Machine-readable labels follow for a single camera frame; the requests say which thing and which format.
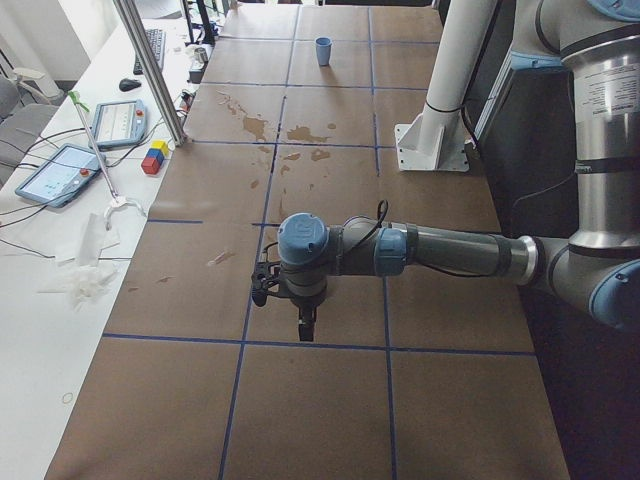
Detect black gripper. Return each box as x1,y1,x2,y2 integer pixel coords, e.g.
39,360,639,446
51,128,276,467
285,272,327,342

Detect blue plastic cup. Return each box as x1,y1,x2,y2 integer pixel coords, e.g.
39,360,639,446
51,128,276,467
315,37,332,67

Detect white mounting pillar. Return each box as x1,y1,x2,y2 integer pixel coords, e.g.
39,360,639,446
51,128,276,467
394,0,498,172

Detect red blue yellow blocks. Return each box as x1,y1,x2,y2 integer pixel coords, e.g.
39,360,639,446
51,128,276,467
141,140,170,175

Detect crumpled white tissue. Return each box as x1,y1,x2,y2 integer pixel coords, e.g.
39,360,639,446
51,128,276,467
36,213,120,309

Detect reacher grabber stick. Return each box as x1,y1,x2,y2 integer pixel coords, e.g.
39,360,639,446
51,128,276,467
68,91,147,231

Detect far teach pendant tablet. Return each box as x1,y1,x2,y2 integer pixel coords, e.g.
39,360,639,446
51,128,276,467
92,99,147,151

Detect teach pendant tablet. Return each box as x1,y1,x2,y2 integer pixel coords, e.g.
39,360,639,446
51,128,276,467
15,144,100,208
92,99,147,151

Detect near teach pendant tablet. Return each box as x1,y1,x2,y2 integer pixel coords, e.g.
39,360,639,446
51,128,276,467
15,144,100,208

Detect small metal cup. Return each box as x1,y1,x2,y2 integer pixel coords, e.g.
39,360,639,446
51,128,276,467
194,47,208,64

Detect black computer mouse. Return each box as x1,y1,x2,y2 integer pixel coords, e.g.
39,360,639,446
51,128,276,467
118,78,141,92

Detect black keyboard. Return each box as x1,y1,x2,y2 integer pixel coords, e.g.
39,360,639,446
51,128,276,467
132,28,167,77

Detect aluminium frame post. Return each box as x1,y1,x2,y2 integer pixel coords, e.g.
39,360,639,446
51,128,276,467
113,0,187,147

